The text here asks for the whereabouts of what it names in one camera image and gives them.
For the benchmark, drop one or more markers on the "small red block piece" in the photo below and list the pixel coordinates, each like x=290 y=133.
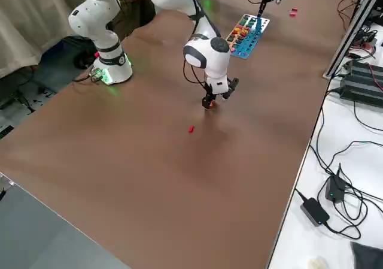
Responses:
x=191 y=129

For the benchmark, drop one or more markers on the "colourful wooden toy board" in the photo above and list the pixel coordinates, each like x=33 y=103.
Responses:
x=248 y=41

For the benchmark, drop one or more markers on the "black finned power supply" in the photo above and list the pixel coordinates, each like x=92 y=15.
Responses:
x=362 y=93
x=366 y=71

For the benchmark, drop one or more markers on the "black power adapter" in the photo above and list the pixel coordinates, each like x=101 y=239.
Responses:
x=314 y=211

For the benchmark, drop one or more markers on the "small black box green light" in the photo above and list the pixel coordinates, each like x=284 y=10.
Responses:
x=333 y=191

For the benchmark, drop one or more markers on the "small white object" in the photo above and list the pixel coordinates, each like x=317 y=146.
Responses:
x=318 y=263

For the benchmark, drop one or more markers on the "beige curtain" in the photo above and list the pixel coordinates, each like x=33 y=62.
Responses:
x=30 y=11

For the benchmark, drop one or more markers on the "dark grey cloth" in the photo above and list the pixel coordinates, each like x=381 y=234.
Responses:
x=371 y=257

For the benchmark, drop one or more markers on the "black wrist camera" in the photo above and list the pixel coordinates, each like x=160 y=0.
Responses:
x=232 y=87

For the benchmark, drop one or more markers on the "aluminium frame post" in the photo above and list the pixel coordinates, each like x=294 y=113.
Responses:
x=350 y=32

